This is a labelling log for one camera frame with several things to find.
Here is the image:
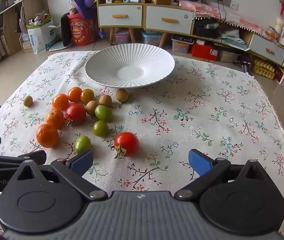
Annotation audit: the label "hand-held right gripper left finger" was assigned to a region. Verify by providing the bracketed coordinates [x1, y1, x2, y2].
[6, 150, 108, 202]

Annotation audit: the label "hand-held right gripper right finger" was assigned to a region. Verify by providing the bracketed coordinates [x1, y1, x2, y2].
[174, 149, 280, 202]

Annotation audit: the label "small green lime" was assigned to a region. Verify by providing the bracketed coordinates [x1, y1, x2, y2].
[93, 120, 110, 138]

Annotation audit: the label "orange mandarin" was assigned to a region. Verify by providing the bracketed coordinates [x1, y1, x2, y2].
[46, 108, 65, 130]
[36, 124, 60, 148]

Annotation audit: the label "red tomato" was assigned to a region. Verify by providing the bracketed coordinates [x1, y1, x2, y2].
[112, 131, 140, 159]
[65, 103, 87, 126]

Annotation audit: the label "orange tomato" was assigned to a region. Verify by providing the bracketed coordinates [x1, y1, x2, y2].
[52, 93, 69, 111]
[68, 87, 83, 102]

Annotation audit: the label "olive yellow tomato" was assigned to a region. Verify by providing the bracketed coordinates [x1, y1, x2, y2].
[80, 89, 95, 104]

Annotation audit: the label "white ribbed plate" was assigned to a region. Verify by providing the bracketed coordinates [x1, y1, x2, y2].
[84, 44, 175, 88]

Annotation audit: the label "floral tablecloth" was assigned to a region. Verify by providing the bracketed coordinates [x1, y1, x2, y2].
[0, 51, 284, 240]

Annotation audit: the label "yellow egg tray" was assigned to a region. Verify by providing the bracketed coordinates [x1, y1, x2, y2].
[253, 59, 276, 80]

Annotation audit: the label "white round base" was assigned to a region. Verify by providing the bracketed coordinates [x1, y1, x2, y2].
[49, 41, 73, 52]

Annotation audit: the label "white paper bag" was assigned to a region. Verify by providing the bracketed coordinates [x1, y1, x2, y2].
[26, 20, 57, 54]

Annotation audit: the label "black lidded storage box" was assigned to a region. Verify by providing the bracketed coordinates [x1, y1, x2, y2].
[171, 35, 191, 53]

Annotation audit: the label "wooden bookshelf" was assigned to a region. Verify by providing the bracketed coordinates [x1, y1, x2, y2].
[0, 0, 49, 55]

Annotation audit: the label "clear storage box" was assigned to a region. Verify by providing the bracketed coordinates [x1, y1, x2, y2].
[113, 31, 130, 46]

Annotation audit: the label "red round tin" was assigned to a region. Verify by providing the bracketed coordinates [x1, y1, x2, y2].
[67, 14, 97, 46]

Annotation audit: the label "black flat panel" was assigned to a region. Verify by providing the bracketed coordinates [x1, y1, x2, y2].
[60, 12, 73, 48]

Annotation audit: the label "plush toys in bag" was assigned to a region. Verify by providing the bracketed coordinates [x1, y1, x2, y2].
[27, 12, 51, 26]

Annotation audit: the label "low wooden cabinet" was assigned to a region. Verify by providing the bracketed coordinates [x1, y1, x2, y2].
[193, 12, 284, 79]

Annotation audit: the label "blue lidded storage box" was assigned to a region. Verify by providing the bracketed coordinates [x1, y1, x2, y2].
[140, 31, 162, 47]

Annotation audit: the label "large white drawer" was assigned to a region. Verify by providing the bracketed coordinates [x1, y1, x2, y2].
[98, 5, 143, 27]
[146, 6, 194, 35]

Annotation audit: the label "glass jar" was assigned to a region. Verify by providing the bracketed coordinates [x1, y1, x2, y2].
[266, 26, 280, 39]

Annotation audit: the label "pink cloth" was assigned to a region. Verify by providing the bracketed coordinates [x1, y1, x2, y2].
[178, 0, 267, 34]

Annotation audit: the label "short wooden drawer cabinet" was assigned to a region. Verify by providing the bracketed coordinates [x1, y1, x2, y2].
[144, 2, 195, 48]

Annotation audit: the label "purple plush toy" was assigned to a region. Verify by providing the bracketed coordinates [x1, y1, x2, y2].
[72, 0, 98, 20]

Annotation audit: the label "tall wooden shelf cabinet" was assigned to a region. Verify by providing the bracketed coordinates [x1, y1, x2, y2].
[95, 0, 146, 45]

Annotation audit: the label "black power cable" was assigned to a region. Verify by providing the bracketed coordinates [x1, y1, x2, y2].
[218, 0, 227, 21]

